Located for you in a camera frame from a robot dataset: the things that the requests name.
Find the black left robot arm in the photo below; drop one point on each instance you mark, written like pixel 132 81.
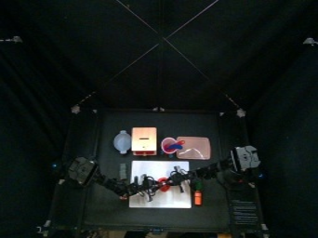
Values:
pixel 108 183

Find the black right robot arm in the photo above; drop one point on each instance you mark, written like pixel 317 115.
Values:
pixel 207 171

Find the red flat dough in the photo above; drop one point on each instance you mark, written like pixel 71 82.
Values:
pixel 164 188

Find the wooden drawer box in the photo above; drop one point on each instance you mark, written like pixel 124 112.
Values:
pixel 144 140

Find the white cutting board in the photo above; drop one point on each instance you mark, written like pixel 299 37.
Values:
pixel 174 200

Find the grey block strip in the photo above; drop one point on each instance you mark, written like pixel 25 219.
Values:
pixel 123 171

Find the orange toy cylinder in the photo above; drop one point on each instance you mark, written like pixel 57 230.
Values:
pixel 198 197

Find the pink plastic tray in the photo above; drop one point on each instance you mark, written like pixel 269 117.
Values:
pixel 194 148

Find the pink cup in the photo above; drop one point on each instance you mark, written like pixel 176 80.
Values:
pixel 166 147

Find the blue toy utensil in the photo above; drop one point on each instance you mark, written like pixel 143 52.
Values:
pixel 179 143

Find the white text label sticker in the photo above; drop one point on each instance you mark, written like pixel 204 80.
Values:
pixel 243 214

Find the silver frame corner bracket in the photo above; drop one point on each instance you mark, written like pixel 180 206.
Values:
pixel 75 109
pixel 240 112

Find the silver frame clamp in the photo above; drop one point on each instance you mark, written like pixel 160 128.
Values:
pixel 309 41
pixel 15 39

